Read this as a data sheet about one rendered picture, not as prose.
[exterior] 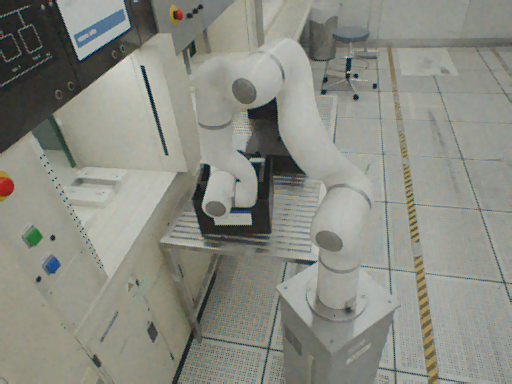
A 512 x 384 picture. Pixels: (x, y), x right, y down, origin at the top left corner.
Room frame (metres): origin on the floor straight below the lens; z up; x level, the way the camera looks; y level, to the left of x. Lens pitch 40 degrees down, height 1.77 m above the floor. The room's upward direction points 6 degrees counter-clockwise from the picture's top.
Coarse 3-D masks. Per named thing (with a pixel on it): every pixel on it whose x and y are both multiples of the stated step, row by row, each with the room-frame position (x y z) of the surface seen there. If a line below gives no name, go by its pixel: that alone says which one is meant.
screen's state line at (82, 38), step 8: (112, 16) 1.17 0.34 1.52; (120, 16) 1.21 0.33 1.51; (96, 24) 1.09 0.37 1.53; (104, 24) 1.13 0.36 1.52; (112, 24) 1.16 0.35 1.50; (80, 32) 1.02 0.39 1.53; (88, 32) 1.05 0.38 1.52; (96, 32) 1.08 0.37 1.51; (104, 32) 1.11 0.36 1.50; (80, 40) 1.01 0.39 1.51; (88, 40) 1.04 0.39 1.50
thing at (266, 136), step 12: (252, 132) 1.57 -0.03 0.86; (264, 132) 1.55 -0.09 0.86; (276, 132) 1.54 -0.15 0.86; (252, 144) 1.46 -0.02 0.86; (264, 144) 1.45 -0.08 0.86; (276, 144) 1.44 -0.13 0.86; (276, 156) 1.35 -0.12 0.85; (288, 156) 1.34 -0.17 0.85; (276, 168) 1.35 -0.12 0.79; (288, 168) 1.34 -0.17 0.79
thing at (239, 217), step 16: (272, 160) 1.23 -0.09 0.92; (272, 176) 1.20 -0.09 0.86; (272, 192) 1.15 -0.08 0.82; (240, 208) 0.99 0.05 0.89; (256, 208) 0.98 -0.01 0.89; (272, 208) 1.10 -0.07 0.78; (208, 224) 1.01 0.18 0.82; (224, 224) 1.00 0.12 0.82; (240, 224) 0.99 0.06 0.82; (256, 224) 0.98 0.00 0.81
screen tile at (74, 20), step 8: (88, 0) 1.09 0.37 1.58; (72, 8) 1.02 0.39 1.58; (80, 8) 1.05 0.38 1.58; (88, 8) 1.08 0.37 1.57; (72, 16) 1.01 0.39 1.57; (80, 16) 1.04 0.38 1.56; (88, 16) 1.07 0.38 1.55; (96, 16) 1.10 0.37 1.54; (72, 24) 1.00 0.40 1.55; (80, 24) 1.03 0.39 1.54
